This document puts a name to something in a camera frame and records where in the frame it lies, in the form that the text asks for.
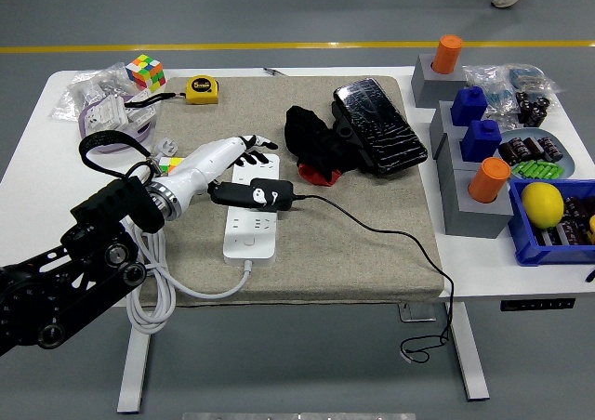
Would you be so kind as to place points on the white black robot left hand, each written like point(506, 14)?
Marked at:
point(204, 164)

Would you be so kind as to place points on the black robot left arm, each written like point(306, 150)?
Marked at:
point(107, 206)

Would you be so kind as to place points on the colourful puzzle cube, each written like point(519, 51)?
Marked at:
point(169, 164)
point(146, 71)

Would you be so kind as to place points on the purple plastic basket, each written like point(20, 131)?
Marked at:
point(139, 136)

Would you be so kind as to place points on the yellow tape measure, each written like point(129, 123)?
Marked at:
point(202, 90)

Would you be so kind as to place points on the black cloth with red trim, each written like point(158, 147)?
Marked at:
point(311, 132)

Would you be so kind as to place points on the grey-brown fabric mat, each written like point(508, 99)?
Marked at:
point(325, 234)

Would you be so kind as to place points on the clear plastic bags of parts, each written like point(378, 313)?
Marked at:
point(79, 95)

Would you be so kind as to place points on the black wrapped flat box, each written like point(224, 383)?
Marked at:
point(376, 122)

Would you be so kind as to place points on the white table leg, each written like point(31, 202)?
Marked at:
point(469, 359)
point(132, 369)

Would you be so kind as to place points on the grey block holder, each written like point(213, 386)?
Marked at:
point(427, 90)
point(469, 220)
point(448, 160)
point(439, 132)

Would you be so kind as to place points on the orange cylinder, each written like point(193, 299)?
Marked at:
point(447, 55)
point(488, 180)

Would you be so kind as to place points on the blue block with knob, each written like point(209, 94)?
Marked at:
point(467, 108)
point(481, 143)

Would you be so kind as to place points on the clear bag of blue parts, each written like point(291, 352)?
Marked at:
point(497, 99)

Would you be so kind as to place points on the dark capacitors pile on plate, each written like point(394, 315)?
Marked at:
point(530, 149)

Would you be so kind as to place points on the blue plastic bin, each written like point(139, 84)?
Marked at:
point(525, 248)

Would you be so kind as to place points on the clear bag of dark capacitors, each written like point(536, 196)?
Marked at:
point(532, 108)

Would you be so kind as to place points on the green batteries pile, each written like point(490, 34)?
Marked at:
point(539, 170)

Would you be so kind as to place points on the clear bag of blue discs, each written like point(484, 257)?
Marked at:
point(527, 76)

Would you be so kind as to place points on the yellow lemon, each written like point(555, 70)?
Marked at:
point(541, 204)

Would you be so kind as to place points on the black table control panel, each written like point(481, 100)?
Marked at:
point(537, 305)

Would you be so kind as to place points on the pale grey plate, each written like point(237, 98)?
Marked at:
point(569, 160)

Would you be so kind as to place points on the dark capacitors pile in bin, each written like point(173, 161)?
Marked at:
point(574, 225)

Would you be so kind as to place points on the small yellow object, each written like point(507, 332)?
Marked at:
point(592, 229)

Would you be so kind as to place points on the small black object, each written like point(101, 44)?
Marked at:
point(591, 275)

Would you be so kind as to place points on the white wall socket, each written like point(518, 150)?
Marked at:
point(107, 113)
point(139, 115)

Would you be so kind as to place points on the black plastic bracket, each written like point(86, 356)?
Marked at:
point(345, 129)

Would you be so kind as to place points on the grey metal table bracket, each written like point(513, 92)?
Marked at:
point(416, 313)

